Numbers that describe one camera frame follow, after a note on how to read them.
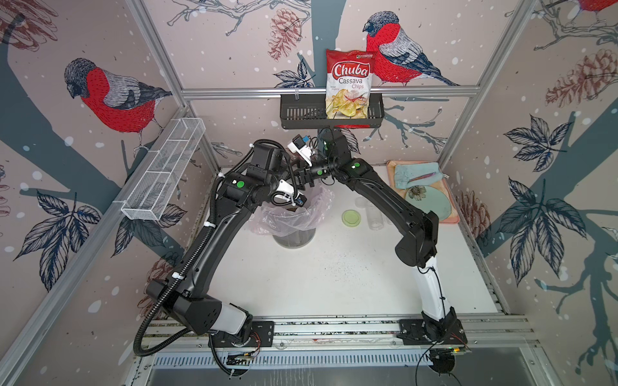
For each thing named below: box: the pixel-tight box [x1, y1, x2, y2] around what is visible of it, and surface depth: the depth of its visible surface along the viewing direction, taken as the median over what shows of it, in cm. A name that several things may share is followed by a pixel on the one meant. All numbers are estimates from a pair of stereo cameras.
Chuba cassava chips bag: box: [325, 49, 375, 120], surface depth 87 cm
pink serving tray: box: [387, 161, 408, 197], surface depth 119 cm
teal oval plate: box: [405, 185, 452, 222], surface depth 109 cm
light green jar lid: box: [341, 209, 362, 228], surface depth 103 cm
